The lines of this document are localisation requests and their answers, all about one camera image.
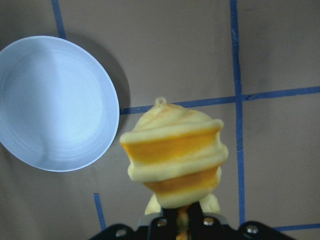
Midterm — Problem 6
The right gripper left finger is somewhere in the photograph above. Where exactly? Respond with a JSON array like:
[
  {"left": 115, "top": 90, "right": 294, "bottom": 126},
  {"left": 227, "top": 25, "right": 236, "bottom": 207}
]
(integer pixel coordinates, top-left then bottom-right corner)
[{"left": 92, "top": 208, "right": 178, "bottom": 240}]

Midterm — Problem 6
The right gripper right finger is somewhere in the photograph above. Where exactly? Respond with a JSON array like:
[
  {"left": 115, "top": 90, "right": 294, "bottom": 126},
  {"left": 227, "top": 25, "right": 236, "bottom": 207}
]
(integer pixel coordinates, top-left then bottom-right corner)
[{"left": 187, "top": 202, "right": 292, "bottom": 240}]

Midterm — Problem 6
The blue plate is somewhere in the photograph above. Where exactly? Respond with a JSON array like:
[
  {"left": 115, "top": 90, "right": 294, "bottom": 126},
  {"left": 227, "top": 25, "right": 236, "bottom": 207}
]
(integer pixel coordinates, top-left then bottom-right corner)
[{"left": 0, "top": 35, "right": 120, "bottom": 172}]

